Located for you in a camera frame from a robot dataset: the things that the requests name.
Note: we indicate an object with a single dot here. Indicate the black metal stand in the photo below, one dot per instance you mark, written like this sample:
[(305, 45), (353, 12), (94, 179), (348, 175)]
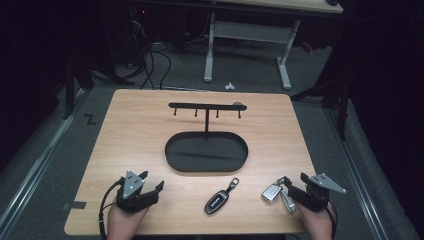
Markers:
[(341, 110), (69, 96)]

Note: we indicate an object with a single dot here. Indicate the person's right hand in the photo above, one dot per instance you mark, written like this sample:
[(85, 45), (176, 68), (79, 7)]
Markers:
[(315, 225)]

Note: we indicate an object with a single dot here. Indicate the black key rack with tray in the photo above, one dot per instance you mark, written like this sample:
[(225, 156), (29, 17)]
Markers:
[(206, 153)]

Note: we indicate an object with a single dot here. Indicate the person's left hand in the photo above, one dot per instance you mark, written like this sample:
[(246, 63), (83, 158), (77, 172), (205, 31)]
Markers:
[(125, 223)]

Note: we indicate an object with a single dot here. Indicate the black car key fob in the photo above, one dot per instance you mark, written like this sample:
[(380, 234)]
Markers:
[(215, 201)]

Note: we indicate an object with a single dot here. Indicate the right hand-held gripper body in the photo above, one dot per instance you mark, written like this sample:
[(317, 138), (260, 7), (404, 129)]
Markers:
[(316, 196)]

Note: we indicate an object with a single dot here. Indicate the grey tape strip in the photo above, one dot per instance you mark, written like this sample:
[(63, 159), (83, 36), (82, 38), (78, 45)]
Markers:
[(76, 205)]

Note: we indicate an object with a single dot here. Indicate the small white floor scrap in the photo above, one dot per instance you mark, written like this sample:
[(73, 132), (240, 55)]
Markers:
[(229, 86)]

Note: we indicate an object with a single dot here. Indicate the silver key bunch with carabiner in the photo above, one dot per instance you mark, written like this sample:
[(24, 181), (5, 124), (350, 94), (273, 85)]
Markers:
[(271, 192)]

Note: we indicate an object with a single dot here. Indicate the small red object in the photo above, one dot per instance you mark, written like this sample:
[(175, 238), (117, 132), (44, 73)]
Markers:
[(307, 47)]

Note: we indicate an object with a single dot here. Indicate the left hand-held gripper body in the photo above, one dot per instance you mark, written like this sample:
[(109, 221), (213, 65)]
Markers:
[(133, 200)]

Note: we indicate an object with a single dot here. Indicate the white-framed desk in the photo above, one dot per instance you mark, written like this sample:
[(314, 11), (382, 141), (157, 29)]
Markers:
[(250, 31)]

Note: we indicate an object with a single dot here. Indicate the metal floor rail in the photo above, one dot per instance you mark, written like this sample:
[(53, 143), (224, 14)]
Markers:
[(36, 166), (358, 173)]

